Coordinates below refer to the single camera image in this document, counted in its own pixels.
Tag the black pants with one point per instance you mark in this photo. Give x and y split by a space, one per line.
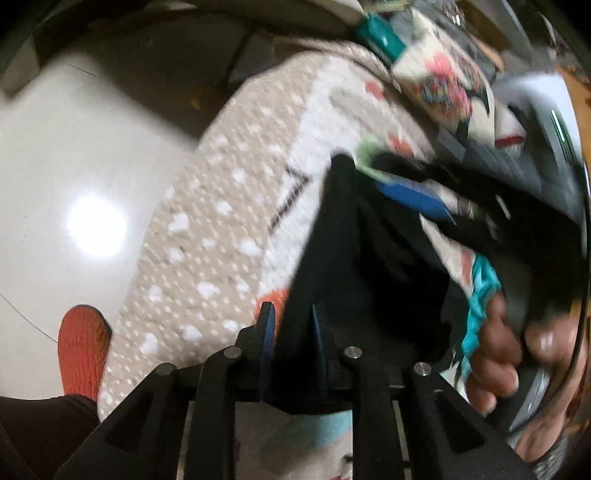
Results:
369 281

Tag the person's orange sock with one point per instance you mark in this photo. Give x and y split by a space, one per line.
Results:
83 350

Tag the person's dark trouser leg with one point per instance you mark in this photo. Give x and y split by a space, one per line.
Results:
44 438

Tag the teal cloth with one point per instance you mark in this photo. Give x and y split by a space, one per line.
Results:
381 34

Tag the beige dotted printed blanket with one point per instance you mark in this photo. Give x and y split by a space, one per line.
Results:
207 240

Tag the person's right forearm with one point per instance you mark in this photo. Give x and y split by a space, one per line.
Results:
545 438

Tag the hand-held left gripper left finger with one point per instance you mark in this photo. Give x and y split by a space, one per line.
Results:
267 334

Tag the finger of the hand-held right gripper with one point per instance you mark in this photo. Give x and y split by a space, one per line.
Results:
415 199

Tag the person's right hand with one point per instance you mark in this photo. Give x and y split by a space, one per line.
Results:
501 355

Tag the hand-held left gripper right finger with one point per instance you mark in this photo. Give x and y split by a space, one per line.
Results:
318 344

